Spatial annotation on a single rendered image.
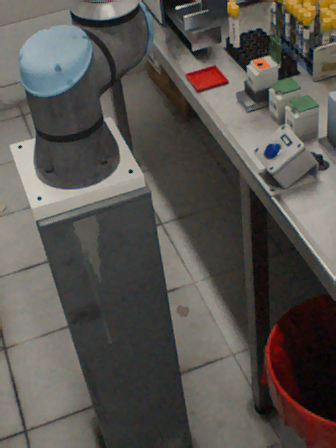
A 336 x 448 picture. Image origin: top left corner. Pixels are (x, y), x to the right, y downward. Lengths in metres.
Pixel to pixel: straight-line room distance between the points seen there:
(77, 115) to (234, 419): 1.06
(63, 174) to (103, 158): 0.08
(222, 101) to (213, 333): 0.89
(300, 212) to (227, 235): 1.25
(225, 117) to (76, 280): 0.41
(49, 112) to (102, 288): 0.37
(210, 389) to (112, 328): 0.63
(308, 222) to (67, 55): 0.45
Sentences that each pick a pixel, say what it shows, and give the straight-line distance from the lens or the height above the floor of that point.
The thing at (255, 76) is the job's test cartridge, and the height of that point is 0.94.
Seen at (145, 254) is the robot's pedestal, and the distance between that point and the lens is 1.36.
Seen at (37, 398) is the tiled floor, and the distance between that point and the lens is 2.12.
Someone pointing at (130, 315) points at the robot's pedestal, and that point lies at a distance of 1.46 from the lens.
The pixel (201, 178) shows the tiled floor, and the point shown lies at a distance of 2.66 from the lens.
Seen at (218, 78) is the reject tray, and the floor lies 0.88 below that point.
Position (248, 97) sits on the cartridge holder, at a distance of 1.44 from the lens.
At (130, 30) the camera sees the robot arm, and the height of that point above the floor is 1.10.
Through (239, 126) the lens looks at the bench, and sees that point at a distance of 1.39.
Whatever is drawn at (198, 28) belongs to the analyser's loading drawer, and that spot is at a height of 0.92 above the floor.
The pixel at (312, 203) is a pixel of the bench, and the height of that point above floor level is 0.88.
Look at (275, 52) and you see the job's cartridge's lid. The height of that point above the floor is 0.97.
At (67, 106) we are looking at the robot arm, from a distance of 1.18.
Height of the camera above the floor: 1.68
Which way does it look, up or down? 42 degrees down
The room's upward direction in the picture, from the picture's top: 8 degrees counter-clockwise
